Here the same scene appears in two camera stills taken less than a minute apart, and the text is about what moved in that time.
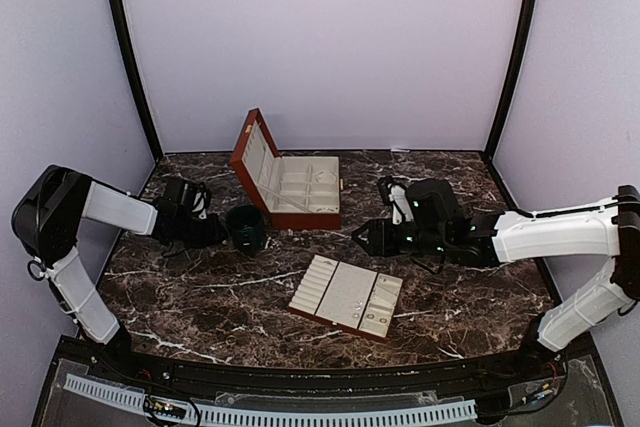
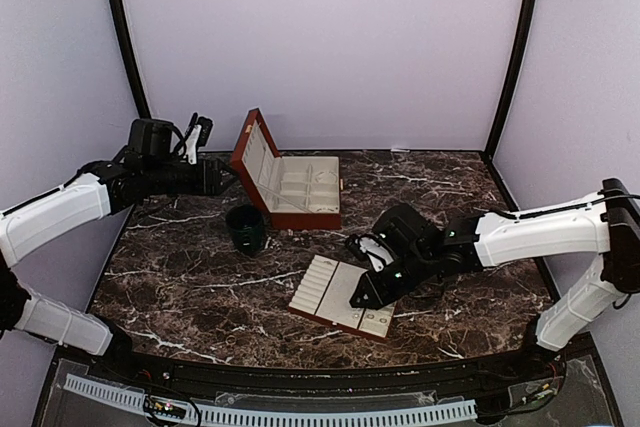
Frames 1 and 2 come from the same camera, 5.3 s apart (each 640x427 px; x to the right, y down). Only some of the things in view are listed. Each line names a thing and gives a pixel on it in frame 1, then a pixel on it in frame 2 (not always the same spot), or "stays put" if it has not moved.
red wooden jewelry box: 298,193 stays put
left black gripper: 214,236 → 210,174
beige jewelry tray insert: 355,297 stays put
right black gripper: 380,234 → 378,293
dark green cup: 246,226 stays put
